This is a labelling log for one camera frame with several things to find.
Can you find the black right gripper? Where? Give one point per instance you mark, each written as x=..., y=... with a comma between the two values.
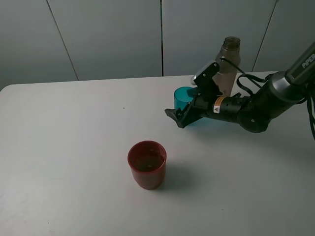
x=193, y=111

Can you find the teal translucent plastic cup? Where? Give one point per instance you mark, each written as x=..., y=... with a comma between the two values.
x=184, y=95

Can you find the clear brownish plastic bottle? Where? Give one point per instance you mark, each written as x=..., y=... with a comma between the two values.
x=230, y=50

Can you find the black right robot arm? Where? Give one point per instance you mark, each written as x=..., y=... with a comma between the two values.
x=280, y=91

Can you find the red plastic cup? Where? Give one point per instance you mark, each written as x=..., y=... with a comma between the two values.
x=147, y=160

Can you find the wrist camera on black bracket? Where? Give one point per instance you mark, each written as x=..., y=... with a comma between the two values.
x=204, y=82

